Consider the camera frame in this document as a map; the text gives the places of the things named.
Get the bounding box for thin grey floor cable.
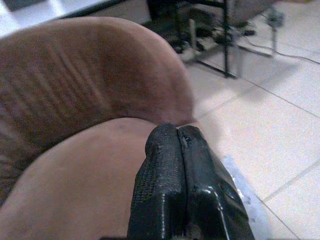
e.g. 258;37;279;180
247;37;320;65

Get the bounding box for brown round velvet sofa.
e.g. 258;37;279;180
0;16;201;240

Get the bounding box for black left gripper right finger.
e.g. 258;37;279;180
177;125;256;240

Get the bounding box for black metal shelf rack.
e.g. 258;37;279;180
146;0;238;79

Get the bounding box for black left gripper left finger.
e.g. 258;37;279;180
127;124;188;240

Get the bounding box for white table black legs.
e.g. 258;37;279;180
0;0;151;38

